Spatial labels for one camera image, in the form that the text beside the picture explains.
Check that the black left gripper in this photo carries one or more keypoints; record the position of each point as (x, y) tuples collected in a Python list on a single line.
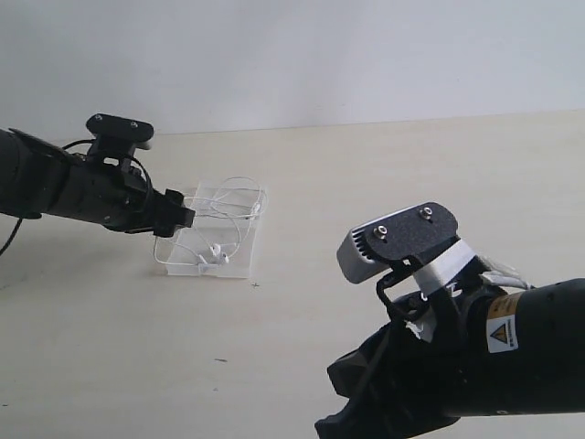
[(116, 192)]

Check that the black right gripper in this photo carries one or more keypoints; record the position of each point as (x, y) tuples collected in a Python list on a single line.
[(420, 372)]

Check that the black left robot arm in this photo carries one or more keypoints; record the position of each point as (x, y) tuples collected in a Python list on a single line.
[(33, 173)]

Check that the clear plastic storage case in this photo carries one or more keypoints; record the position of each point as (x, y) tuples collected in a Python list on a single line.
[(215, 233)]

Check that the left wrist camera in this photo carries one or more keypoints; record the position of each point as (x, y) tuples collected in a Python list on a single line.
[(115, 135)]

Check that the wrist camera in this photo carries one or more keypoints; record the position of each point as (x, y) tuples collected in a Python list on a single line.
[(421, 242), (115, 135)]

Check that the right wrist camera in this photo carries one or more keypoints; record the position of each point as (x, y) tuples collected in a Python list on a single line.
[(421, 242)]

